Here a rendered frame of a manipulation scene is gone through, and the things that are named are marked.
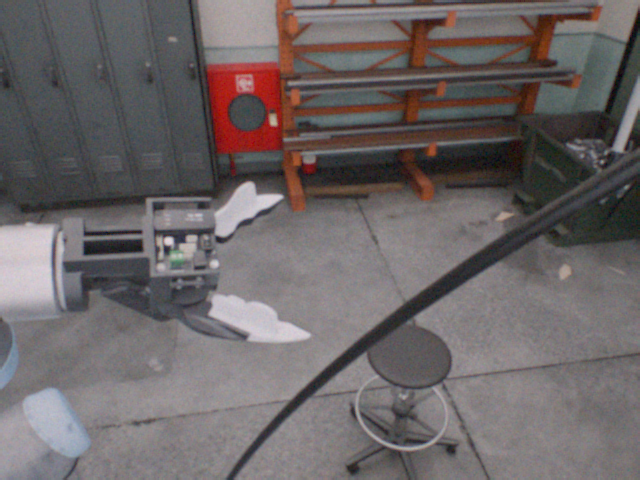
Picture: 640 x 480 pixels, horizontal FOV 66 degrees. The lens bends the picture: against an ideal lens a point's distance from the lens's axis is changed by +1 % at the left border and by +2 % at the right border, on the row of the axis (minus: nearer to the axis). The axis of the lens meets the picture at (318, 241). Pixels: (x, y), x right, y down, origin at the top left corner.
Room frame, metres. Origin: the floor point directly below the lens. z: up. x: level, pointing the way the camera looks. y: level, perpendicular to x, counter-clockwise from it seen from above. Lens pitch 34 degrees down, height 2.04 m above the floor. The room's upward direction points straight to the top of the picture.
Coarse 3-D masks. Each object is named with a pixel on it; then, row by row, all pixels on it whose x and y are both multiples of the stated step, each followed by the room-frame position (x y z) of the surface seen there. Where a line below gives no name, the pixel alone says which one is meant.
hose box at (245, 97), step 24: (216, 72) 3.94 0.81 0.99; (240, 72) 3.97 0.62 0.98; (264, 72) 4.01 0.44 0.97; (216, 96) 3.94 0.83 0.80; (240, 96) 3.96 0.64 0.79; (264, 96) 4.00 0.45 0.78; (216, 120) 3.93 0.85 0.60; (240, 120) 3.97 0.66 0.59; (264, 120) 3.99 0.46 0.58; (240, 144) 3.96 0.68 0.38; (264, 144) 4.00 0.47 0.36; (312, 168) 4.13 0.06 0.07
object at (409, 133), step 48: (288, 0) 4.02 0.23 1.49; (336, 0) 4.21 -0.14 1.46; (432, 0) 4.20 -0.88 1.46; (480, 0) 4.13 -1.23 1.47; (528, 0) 4.15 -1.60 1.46; (288, 48) 4.02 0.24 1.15; (336, 48) 4.17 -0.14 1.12; (384, 48) 4.23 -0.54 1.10; (288, 96) 3.70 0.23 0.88; (528, 96) 4.37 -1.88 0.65; (288, 144) 3.72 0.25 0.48; (336, 144) 3.77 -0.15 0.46; (384, 144) 3.75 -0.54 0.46; (432, 144) 3.68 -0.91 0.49; (288, 192) 3.78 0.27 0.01; (432, 192) 3.65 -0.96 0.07
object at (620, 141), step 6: (636, 84) 0.79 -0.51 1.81; (636, 90) 0.79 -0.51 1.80; (636, 96) 0.79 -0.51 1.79; (630, 102) 0.79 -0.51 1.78; (636, 102) 0.79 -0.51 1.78; (630, 108) 0.79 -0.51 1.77; (636, 108) 0.79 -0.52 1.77; (630, 114) 0.79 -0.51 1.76; (624, 120) 0.79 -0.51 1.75; (630, 120) 0.79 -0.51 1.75; (624, 126) 0.79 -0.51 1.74; (630, 126) 0.79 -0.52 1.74; (618, 132) 0.79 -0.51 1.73; (624, 132) 0.79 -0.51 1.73; (618, 138) 0.79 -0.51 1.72; (624, 138) 0.79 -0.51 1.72; (618, 144) 0.79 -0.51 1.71; (624, 144) 0.79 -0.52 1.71; (618, 150) 0.79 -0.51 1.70
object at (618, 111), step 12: (636, 24) 4.22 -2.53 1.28; (636, 36) 4.20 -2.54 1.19; (636, 48) 4.15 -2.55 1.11; (624, 60) 4.22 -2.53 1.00; (636, 60) 4.11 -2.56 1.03; (624, 72) 4.19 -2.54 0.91; (636, 72) 4.07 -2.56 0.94; (624, 84) 4.15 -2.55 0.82; (612, 96) 4.22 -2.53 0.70; (624, 96) 4.10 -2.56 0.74; (612, 108) 4.19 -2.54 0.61; (624, 108) 4.06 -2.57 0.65; (636, 120) 3.89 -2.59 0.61
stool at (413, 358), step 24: (408, 336) 1.42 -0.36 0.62; (432, 336) 1.42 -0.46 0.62; (384, 360) 1.30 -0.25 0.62; (408, 360) 1.30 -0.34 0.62; (432, 360) 1.30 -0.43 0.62; (408, 384) 1.19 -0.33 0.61; (432, 384) 1.19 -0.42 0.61; (360, 408) 1.48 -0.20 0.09; (384, 408) 1.34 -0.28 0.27; (408, 408) 1.33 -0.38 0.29; (384, 432) 1.37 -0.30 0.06; (408, 432) 1.34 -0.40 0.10; (432, 432) 1.23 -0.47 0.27; (360, 456) 1.23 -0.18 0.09; (408, 456) 1.23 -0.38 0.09
